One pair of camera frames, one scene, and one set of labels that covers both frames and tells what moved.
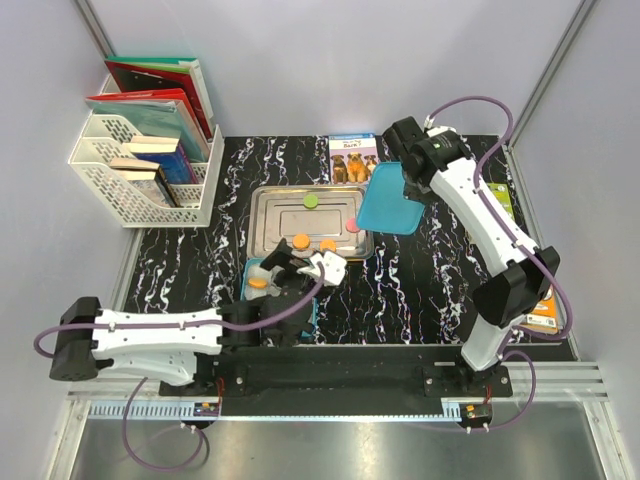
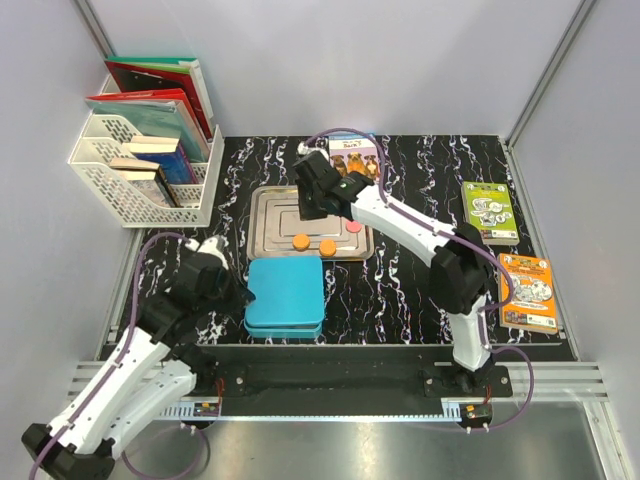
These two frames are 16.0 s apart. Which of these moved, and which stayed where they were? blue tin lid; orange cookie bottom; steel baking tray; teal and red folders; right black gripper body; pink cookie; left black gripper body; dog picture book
Moved: left black gripper body; right black gripper body; blue tin lid
Stayed: steel baking tray; orange cookie bottom; dog picture book; teal and red folders; pink cookie
